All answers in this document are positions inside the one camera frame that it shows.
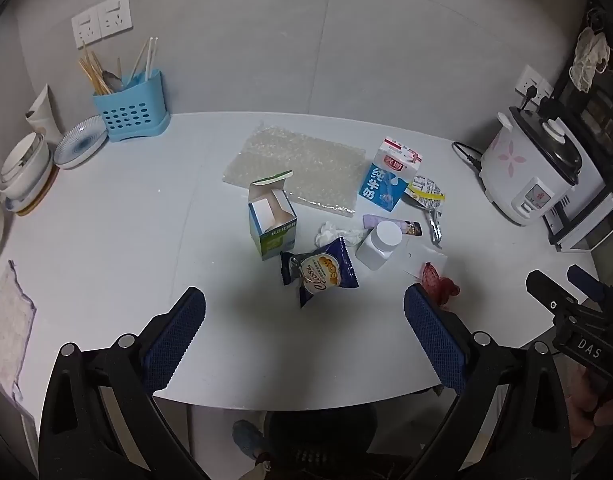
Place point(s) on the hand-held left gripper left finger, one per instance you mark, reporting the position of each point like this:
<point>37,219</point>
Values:
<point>176,335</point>

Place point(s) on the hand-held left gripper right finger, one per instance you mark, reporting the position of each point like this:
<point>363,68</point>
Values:
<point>436,340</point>

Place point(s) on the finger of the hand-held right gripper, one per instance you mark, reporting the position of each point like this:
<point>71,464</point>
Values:
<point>586,280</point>
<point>546,287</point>

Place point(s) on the dark blue snack packet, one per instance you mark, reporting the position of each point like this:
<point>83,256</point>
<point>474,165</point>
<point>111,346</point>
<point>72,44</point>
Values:
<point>319,270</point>

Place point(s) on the white tissue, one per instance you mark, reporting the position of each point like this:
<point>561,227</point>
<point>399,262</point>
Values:
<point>339,234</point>

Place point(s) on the yellow silver foil wrapper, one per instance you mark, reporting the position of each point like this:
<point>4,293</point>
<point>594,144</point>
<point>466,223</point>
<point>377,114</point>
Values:
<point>426,192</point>

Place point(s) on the person's right hand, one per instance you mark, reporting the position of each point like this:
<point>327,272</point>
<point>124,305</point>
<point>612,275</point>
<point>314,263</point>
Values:
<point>593,410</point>

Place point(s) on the red mesh wrapper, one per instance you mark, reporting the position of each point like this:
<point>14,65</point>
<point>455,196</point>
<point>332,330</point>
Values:
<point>439,285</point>

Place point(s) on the black white toaster oven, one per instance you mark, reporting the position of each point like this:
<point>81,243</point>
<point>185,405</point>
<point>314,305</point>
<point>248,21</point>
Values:
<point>596,200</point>

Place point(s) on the white paper card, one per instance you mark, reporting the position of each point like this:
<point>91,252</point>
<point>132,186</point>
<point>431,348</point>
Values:
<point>426,255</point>

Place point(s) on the white pill bottle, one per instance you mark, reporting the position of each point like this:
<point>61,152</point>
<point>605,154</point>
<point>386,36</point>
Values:
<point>379,245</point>

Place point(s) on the white flowered rice cooker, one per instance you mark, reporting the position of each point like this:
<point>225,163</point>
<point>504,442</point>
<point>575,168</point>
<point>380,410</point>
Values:
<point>521,170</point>

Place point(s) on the blue slipper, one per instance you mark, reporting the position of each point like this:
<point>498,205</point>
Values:
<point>249,437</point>

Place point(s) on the purple sachet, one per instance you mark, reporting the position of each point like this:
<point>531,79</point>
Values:
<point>374,221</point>

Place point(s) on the green white open box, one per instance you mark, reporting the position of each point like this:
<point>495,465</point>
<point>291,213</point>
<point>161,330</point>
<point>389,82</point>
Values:
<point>274,225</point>

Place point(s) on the blue white milk carton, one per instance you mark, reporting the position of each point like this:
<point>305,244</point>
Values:
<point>386,180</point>

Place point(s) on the pale dish cloth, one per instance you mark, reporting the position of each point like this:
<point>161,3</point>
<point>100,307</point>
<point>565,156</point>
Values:
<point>6,325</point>

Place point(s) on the wooden trivet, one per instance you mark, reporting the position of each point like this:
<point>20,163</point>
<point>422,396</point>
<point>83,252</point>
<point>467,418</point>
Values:
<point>46,192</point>

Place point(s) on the white socket with plug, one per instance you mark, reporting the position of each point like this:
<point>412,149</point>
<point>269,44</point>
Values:
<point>531,82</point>

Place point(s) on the bubble wrap sheet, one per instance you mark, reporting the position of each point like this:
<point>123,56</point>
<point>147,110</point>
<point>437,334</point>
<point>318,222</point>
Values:
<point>306,165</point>

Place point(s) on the blue patterned plate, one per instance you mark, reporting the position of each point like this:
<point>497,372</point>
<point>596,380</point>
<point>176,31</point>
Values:
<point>81,142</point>

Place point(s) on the hanging white cloth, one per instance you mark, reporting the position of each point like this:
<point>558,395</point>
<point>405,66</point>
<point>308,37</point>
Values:
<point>588,57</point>

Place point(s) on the stack of white bowls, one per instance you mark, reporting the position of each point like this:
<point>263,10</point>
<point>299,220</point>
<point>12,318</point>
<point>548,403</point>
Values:
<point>26,165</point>

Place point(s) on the blue plastic utensil holder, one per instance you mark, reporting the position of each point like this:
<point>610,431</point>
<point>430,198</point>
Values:
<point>131,110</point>

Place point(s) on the white tall cup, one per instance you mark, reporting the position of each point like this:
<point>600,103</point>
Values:
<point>44,115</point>

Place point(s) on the metal spoon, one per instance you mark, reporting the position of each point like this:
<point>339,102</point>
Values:
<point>112,80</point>

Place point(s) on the bundle of wooden chopsticks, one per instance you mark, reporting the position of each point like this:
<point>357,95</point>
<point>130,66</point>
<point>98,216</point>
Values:
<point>92,72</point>

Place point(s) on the white chopsticks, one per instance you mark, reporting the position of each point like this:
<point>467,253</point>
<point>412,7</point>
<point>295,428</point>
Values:
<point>147,57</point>

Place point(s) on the white wall socket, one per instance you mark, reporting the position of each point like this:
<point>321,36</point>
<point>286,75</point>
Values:
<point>86,30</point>
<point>115,16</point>

